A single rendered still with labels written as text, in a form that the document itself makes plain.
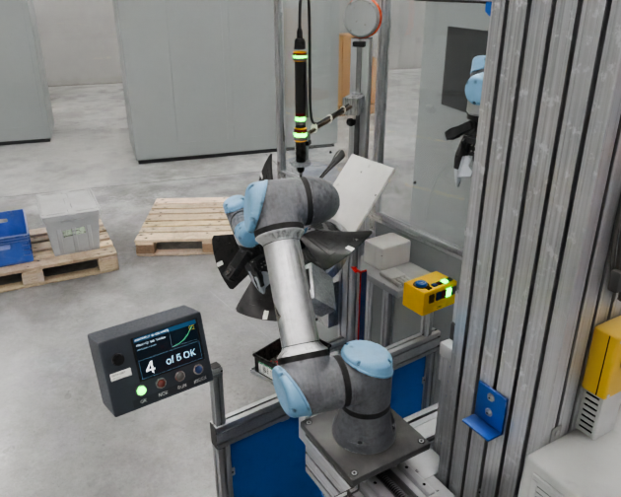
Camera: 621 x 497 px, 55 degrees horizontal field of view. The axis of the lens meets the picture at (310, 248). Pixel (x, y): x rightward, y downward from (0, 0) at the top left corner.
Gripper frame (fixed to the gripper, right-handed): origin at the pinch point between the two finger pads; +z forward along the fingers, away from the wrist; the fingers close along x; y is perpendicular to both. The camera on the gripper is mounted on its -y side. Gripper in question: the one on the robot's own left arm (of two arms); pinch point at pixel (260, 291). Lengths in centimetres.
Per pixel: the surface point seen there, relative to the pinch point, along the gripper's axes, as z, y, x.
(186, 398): 104, -27, 92
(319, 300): 13.5, 17.7, -5.2
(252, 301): 6.7, -1.7, 6.4
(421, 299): 14, 41, -32
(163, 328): -31, -38, -32
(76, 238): 79, -21, 280
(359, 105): -25, 83, 39
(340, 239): -7.3, 30.1, -8.9
